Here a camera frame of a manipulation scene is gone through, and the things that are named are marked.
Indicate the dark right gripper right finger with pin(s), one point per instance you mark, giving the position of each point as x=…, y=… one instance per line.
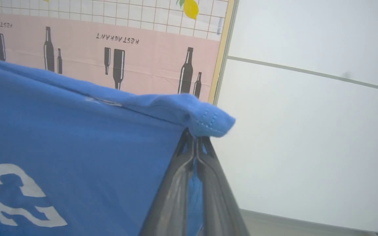
x=217, y=203

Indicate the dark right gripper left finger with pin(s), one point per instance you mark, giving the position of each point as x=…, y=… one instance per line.
x=176, y=196

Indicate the blue garment white red trim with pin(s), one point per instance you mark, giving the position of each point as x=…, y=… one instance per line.
x=77, y=147

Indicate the wood-framed lemon print partition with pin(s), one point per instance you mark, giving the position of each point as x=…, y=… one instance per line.
x=149, y=65

